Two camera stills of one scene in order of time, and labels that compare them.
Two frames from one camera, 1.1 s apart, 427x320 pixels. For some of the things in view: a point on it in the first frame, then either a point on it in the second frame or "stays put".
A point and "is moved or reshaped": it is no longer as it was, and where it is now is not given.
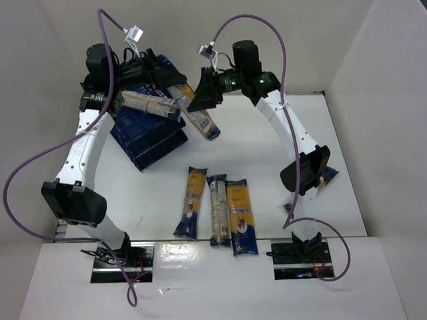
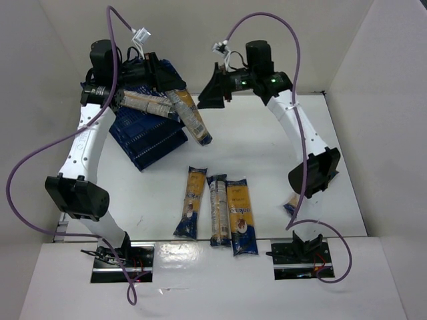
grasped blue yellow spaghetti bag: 184,94 is moved or reshaped
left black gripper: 151,69 stays put
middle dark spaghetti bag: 220,234 stays put
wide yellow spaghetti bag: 243,237 stays put
